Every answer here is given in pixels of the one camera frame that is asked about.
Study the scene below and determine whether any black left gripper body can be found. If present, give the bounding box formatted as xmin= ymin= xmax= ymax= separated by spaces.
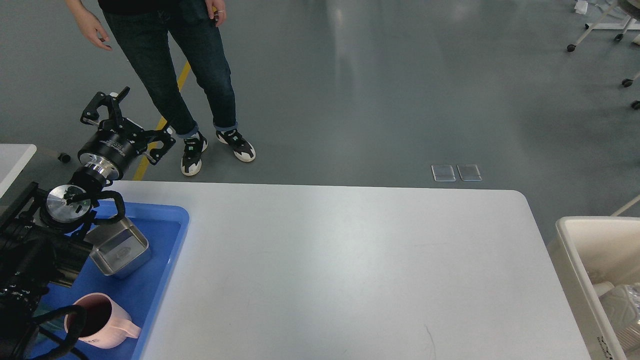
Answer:
xmin=77 ymin=119 xmax=147 ymax=181

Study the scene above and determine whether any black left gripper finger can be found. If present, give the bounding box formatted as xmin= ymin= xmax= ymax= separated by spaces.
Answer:
xmin=133 ymin=126 xmax=176 ymax=166
xmin=80 ymin=86 xmax=131 ymax=132

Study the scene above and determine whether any stainless steel rectangular tray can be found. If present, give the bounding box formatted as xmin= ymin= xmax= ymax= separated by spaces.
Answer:
xmin=84 ymin=217 xmax=153 ymax=280

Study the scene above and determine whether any pink ribbed mug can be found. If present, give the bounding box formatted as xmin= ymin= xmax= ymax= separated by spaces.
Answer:
xmin=73 ymin=292 xmax=142 ymax=349

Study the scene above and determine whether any aluminium foil tray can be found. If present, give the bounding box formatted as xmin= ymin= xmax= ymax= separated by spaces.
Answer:
xmin=599 ymin=282 xmax=640 ymax=353

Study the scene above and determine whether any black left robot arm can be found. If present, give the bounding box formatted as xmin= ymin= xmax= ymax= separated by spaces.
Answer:
xmin=0 ymin=86 xmax=176 ymax=360

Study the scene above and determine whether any person in dark clothes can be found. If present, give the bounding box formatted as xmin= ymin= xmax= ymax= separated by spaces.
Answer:
xmin=65 ymin=0 xmax=256 ymax=176

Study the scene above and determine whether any blue plastic tray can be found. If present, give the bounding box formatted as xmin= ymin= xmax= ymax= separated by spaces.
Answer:
xmin=40 ymin=202 xmax=190 ymax=360

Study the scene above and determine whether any clear floor plate left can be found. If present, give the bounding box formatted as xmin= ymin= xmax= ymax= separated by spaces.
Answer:
xmin=430 ymin=164 xmax=457 ymax=182

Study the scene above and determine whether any clear floor plate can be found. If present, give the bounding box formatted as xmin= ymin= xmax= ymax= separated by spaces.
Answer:
xmin=430 ymin=164 xmax=457 ymax=182
xmin=456 ymin=164 xmax=483 ymax=182

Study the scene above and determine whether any clear floor plate right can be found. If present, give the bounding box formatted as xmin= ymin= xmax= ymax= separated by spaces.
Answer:
xmin=456 ymin=164 xmax=483 ymax=182

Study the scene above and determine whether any beige plastic bin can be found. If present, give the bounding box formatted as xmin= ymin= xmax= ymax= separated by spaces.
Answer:
xmin=546 ymin=216 xmax=640 ymax=360

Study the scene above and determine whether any white cup in bin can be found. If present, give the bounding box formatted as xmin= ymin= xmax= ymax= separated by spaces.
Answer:
xmin=592 ymin=281 xmax=615 ymax=298

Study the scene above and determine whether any white rolling chair base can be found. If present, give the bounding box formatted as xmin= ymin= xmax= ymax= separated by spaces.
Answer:
xmin=560 ymin=0 xmax=639 ymax=119

